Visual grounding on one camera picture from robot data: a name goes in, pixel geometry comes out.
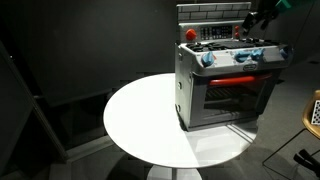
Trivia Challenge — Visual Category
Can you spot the dark leaning panel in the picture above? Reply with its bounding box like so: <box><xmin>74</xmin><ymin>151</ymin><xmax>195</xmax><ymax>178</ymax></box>
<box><xmin>0</xmin><ymin>42</ymin><xmax>68</xmax><ymax>173</ymax></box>

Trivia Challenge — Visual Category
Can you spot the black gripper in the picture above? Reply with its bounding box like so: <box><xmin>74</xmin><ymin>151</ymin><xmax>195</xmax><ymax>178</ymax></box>
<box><xmin>242</xmin><ymin>8</ymin><xmax>279</xmax><ymax>35</ymax></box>

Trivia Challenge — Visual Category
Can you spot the blue stove knob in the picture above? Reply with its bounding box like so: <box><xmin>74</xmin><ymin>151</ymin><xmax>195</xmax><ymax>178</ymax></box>
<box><xmin>234</xmin><ymin>51</ymin><xmax>251</xmax><ymax>63</ymax></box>
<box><xmin>201</xmin><ymin>52</ymin><xmax>214</xmax><ymax>67</ymax></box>
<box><xmin>251</xmin><ymin>48</ymin><xmax>264</xmax><ymax>61</ymax></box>

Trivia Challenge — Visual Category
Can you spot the grey toy stove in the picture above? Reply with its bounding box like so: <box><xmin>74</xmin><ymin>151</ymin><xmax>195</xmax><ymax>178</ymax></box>
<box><xmin>175</xmin><ymin>2</ymin><xmax>292</xmax><ymax>131</ymax></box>

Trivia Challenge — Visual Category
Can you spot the yellow wooden chair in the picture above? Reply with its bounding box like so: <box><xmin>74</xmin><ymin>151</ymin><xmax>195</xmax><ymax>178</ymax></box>
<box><xmin>262</xmin><ymin>90</ymin><xmax>320</xmax><ymax>164</ymax></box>

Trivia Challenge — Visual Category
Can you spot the round white table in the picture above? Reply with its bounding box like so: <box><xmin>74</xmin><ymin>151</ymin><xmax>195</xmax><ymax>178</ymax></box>
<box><xmin>103</xmin><ymin>73</ymin><xmax>258</xmax><ymax>180</ymax></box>

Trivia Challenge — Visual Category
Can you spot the orange oven door handle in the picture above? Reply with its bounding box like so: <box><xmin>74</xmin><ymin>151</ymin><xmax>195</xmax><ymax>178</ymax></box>
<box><xmin>209</xmin><ymin>74</ymin><xmax>272</xmax><ymax>86</ymax></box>

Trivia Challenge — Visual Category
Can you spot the middle blue stove knob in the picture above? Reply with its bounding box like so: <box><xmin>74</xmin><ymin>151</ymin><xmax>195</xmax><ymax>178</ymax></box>
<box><xmin>234</xmin><ymin>51</ymin><xmax>251</xmax><ymax>63</ymax></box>

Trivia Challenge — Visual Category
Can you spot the right blue stove knob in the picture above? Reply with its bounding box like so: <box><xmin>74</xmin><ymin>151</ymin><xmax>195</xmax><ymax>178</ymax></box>
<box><xmin>251</xmin><ymin>48</ymin><xmax>264</xmax><ymax>61</ymax></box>

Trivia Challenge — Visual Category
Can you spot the checkerboard calibration card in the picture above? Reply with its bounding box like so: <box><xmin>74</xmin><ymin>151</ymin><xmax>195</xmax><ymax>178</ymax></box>
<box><xmin>311</xmin><ymin>100</ymin><xmax>320</xmax><ymax>126</ymax></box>

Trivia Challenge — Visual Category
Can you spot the left blue stove knob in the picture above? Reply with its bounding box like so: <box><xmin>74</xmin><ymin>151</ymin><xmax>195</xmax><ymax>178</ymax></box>
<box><xmin>201</xmin><ymin>52</ymin><xmax>214</xmax><ymax>67</ymax></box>

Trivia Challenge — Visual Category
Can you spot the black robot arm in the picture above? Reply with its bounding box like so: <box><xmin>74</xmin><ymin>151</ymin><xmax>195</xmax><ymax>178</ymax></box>
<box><xmin>242</xmin><ymin>0</ymin><xmax>316</xmax><ymax>36</ymax></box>

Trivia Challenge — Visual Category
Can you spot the far right blue knob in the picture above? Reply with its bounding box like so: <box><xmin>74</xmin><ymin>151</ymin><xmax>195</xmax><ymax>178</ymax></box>
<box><xmin>279</xmin><ymin>48</ymin><xmax>289</xmax><ymax>59</ymax></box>

